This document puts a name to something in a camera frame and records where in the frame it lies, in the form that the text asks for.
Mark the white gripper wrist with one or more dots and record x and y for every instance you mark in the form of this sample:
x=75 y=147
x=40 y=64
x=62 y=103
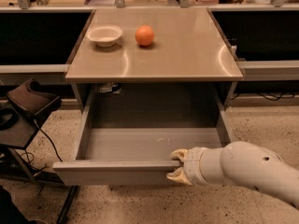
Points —
x=193 y=165

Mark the grey top drawer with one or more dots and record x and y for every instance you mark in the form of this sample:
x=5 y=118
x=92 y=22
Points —
x=126 y=138

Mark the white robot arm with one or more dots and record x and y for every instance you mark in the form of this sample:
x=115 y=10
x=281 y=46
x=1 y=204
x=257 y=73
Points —
x=239 y=164

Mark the grey drawer cabinet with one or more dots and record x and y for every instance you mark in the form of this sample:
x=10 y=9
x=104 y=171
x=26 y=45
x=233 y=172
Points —
x=187 y=46

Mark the orange fruit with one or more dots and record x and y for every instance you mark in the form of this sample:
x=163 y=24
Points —
x=144 y=35

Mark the white bowl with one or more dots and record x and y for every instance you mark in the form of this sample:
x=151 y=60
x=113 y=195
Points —
x=104 y=36

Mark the dark headset device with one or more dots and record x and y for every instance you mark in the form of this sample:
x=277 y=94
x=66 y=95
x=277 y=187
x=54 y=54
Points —
x=32 y=102

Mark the black side stand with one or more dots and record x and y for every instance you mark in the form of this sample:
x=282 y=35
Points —
x=16 y=162

